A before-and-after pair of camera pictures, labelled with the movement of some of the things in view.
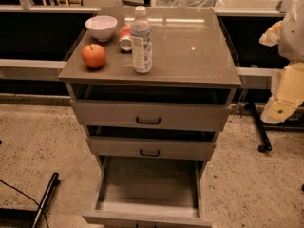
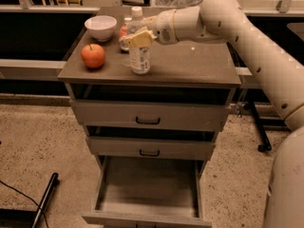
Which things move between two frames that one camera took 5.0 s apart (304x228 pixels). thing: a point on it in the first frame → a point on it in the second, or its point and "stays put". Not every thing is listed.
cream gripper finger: (272, 36) → (150, 19)
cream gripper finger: (278, 110) → (142, 39)
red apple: (93, 55) stays put
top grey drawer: (150, 115) stays put
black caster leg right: (266, 144) stays put
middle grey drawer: (150, 147) stays put
